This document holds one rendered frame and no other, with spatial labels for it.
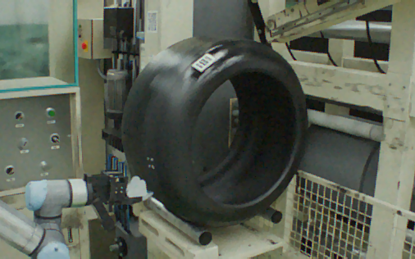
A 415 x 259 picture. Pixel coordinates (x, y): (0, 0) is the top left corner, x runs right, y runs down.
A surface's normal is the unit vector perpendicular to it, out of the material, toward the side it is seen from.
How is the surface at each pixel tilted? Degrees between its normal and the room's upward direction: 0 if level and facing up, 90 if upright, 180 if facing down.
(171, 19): 90
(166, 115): 75
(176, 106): 70
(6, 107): 90
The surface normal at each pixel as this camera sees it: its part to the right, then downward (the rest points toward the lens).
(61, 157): 0.57, 0.20
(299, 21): -0.82, 0.11
